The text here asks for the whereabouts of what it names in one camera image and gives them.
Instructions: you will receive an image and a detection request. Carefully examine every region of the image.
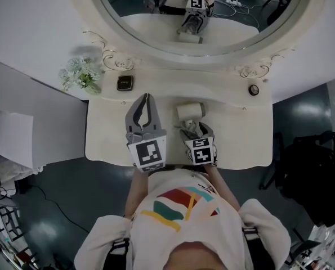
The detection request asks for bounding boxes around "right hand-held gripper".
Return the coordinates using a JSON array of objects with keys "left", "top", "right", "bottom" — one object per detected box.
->
[{"left": 179, "top": 121, "right": 218, "bottom": 167}]

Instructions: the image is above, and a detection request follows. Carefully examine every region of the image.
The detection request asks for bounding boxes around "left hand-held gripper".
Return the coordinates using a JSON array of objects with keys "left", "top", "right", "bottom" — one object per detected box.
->
[{"left": 124, "top": 93, "right": 168, "bottom": 174}]

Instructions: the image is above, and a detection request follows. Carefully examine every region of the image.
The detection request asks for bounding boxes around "white hair dryer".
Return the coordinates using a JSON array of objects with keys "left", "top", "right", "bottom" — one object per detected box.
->
[{"left": 175, "top": 101, "right": 209, "bottom": 133}]

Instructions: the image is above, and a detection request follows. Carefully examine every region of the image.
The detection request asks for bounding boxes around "person's left forearm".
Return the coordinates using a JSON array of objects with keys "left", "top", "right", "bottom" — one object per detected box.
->
[{"left": 124, "top": 168, "right": 150, "bottom": 221}]

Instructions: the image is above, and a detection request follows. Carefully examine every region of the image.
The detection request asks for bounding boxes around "person's right forearm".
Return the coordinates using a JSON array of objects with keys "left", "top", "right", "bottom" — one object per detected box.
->
[{"left": 204, "top": 164, "right": 242, "bottom": 212}]

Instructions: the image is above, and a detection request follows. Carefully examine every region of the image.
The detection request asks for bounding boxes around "black square box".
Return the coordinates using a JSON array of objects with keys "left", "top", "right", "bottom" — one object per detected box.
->
[{"left": 116, "top": 75, "right": 135, "bottom": 92}]

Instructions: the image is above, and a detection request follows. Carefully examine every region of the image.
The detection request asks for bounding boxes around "white flower bouquet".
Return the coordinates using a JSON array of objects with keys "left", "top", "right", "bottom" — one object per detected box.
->
[{"left": 58, "top": 56, "right": 103, "bottom": 96}]

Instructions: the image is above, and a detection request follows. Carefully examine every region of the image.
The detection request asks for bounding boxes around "person's white printed shirt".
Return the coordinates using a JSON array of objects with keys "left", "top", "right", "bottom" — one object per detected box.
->
[{"left": 74, "top": 168, "right": 292, "bottom": 270}]

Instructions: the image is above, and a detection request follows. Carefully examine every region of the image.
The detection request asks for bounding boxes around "white shelf unit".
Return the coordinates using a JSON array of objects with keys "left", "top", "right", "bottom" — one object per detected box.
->
[{"left": 0, "top": 55, "right": 90, "bottom": 169}]

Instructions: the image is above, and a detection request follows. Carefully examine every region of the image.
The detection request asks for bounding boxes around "black chair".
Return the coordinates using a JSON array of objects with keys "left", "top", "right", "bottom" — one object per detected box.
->
[{"left": 258, "top": 126, "right": 335, "bottom": 228}]

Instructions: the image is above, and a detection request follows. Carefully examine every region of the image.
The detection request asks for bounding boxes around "white flat box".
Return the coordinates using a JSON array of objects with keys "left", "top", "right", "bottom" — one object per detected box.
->
[{"left": 0, "top": 109, "right": 34, "bottom": 169}]

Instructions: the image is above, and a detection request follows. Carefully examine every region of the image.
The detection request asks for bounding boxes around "white crumpled cloth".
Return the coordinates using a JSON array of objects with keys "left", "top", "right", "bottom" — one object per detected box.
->
[{"left": 0, "top": 152, "right": 46, "bottom": 192}]

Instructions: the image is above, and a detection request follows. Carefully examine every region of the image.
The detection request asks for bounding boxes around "metal rack with clutter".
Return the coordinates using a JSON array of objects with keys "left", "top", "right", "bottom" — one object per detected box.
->
[{"left": 0, "top": 202, "right": 42, "bottom": 270}]

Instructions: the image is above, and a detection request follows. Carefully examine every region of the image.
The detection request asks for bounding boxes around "oval mirror with cream frame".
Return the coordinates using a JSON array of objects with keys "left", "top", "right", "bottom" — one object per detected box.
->
[{"left": 65, "top": 0, "right": 326, "bottom": 80}]

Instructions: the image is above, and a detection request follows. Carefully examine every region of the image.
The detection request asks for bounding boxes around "black backpack strap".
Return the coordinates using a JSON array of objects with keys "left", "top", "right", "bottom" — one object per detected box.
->
[
  {"left": 241, "top": 226, "right": 260, "bottom": 245},
  {"left": 108, "top": 237, "right": 131, "bottom": 264}
]

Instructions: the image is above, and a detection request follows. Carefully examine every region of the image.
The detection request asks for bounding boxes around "black floor cable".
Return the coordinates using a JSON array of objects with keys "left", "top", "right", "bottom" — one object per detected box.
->
[{"left": 14, "top": 183, "right": 91, "bottom": 233}]

